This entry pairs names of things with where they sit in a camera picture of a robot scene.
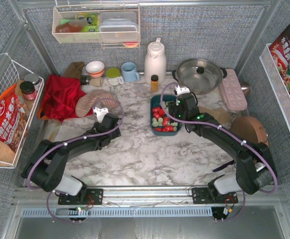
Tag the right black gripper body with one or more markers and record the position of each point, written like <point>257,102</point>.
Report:
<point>174,109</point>

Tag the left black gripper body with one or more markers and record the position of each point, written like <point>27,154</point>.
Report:
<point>110,122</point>

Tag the red coffee capsule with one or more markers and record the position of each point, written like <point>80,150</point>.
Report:
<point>161,112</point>
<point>156,109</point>
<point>168,128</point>
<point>165,121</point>
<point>158,128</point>
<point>157,115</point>

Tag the teal plastic storage basket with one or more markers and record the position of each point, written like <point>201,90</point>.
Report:
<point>155,102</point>

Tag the striped pink brown towel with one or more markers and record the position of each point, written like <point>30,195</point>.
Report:
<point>85,104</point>

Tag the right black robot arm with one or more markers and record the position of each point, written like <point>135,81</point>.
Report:
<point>254,163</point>

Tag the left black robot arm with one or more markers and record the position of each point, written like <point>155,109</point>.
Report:
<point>46,166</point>

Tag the right white mesh basket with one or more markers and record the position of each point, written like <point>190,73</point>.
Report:
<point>281,94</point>

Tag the orange spice bottle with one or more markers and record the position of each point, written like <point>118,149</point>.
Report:
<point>154,83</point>

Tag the steel pot with lid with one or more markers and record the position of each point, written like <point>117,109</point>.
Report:
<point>200,75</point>

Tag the brown cardboard sheet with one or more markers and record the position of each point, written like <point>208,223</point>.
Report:
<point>220,114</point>

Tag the white thermos jug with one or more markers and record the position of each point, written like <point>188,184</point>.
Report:
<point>155,61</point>

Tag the pink egg tray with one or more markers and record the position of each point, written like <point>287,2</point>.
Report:
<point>231,91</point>

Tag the red cloth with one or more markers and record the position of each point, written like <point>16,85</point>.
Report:
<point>60,98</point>

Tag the glass grain shaker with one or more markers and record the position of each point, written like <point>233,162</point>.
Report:
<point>96,82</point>

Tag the light blue mug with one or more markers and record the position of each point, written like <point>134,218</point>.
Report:
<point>129,72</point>

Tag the green lid sugar jar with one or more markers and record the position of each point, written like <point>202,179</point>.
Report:
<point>114,77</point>

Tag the round wooden board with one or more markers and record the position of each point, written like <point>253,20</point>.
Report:
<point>250,129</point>

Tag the white orange striped bowl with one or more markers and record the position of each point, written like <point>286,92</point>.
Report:
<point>95,68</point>

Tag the brown paper bag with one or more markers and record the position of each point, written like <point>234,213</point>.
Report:
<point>74,70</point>

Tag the red lid glass jar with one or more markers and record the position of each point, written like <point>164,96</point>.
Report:
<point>28,90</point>

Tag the red seasoning packet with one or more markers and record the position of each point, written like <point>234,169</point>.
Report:
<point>12,119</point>

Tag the silver lid glass jar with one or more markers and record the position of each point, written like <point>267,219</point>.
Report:
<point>33,78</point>

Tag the clear plastic food containers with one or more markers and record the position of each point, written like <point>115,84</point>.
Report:
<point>118,26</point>

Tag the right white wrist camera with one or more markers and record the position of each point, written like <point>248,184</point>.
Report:
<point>181,90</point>

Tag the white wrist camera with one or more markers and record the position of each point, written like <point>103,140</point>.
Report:
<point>181,90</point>
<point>100,113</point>

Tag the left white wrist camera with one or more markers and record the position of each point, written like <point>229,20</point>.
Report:
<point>100,113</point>

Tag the left white wire basket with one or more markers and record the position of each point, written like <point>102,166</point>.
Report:
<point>11,75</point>

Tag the cream wall basket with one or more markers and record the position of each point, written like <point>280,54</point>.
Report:
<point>67,29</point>

